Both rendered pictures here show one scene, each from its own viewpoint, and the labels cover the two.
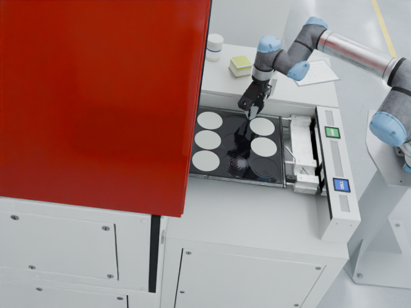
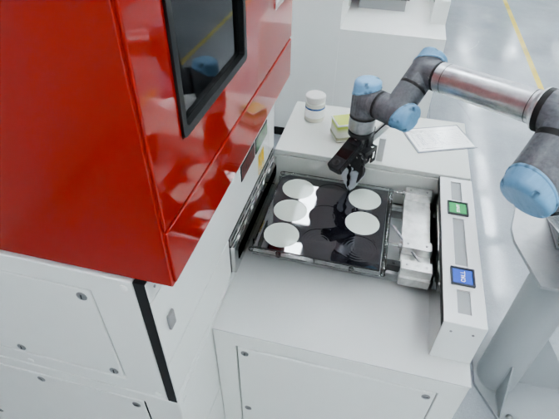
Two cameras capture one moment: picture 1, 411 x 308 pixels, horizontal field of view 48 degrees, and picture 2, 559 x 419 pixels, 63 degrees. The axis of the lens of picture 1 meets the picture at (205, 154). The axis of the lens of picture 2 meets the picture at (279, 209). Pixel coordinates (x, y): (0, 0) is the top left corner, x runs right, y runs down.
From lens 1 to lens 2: 0.49 m
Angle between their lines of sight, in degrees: 13
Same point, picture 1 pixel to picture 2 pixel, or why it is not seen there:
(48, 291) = (51, 383)
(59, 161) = not seen: outside the picture
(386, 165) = (541, 260)
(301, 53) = (408, 93)
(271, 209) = (363, 306)
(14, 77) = not seen: outside the picture
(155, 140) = (91, 143)
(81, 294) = (90, 391)
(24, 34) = not seen: outside the picture
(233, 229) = (304, 327)
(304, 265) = (404, 390)
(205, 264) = (269, 373)
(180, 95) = (96, 49)
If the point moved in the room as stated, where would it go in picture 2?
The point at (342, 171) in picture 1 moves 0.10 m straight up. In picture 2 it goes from (466, 258) to (478, 229)
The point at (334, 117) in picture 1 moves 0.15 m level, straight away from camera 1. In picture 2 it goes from (462, 189) to (478, 166)
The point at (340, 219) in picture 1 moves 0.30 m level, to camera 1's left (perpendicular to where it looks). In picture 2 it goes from (456, 325) to (323, 292)
